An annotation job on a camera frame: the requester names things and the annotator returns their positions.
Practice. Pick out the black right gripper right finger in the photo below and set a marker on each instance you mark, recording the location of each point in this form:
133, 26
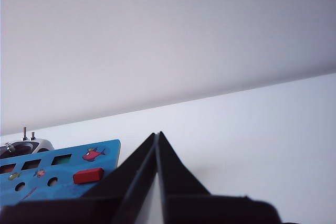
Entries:
176, 171

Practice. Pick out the wooden number shape puzzle board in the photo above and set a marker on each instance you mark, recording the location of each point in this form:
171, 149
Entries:
63, 192

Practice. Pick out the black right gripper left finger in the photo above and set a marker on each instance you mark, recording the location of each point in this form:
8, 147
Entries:
141, 161

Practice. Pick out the red rectangular minus block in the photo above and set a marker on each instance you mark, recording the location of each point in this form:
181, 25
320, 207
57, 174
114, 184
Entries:
88, 176

